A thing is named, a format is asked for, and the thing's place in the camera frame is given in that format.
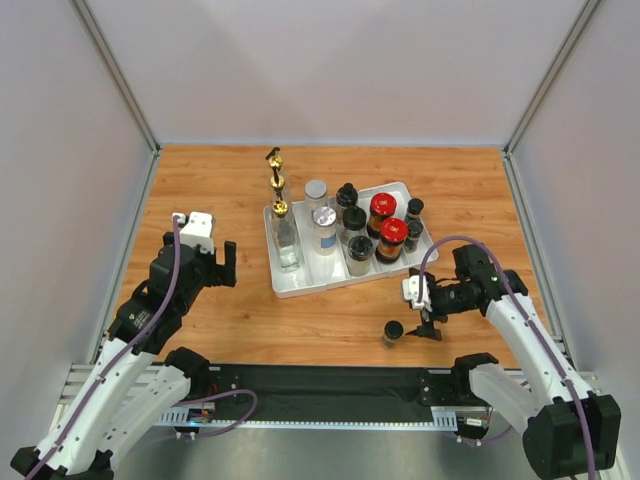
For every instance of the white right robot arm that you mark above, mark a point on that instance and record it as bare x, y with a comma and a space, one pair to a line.
525, 340

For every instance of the red lid sauce jar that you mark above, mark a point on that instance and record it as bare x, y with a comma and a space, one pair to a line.
382, 206
392, 235

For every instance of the small black lid spice jar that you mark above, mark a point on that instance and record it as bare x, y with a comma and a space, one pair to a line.
415, 230
392, 332
413, 210

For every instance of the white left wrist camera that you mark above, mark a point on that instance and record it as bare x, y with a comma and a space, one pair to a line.
196, 230

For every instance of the white powder jar black lid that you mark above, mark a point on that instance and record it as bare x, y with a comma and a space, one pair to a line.
359, 252

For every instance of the black knob grinder bottle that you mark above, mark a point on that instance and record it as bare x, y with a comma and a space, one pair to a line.
354, 222

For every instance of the right aluminium corner post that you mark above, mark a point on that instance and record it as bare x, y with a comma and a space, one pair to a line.
588, 10

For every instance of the glass oil bottle brown sauce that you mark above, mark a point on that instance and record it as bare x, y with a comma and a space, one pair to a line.
274, 160

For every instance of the left aluminium corner post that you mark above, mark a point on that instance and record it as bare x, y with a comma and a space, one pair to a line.
97, 38

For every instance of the aluminium frame rail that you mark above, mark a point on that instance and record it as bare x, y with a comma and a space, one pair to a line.
374, 396

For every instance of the aluminium corner post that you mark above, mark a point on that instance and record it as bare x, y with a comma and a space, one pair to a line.
97, 38
588, 10

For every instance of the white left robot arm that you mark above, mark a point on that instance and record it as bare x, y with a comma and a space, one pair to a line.
106, 420

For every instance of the white divided organizer tray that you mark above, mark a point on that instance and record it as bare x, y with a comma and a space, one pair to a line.
319, 273

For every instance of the black cap spice bottle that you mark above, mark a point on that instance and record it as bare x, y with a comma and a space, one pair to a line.
347, 196

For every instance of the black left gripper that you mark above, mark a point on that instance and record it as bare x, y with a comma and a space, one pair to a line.
220, 274

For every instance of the glass oil bottle dark sauce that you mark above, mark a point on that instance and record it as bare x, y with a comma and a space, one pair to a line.
279, 185

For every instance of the salt jar blue label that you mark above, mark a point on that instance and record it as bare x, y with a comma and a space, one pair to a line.
316, 194

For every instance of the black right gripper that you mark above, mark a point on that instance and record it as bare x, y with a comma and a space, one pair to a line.
426, 316

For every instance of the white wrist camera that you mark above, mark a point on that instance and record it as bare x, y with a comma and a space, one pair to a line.
196, 230
415, 293

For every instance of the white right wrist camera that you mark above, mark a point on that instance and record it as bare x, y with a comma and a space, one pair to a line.
415, 293

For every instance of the clear glass oil bottle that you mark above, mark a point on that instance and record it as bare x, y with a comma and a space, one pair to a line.
285, 236

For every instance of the salt jar silver lid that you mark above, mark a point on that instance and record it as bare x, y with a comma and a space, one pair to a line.
324, 222

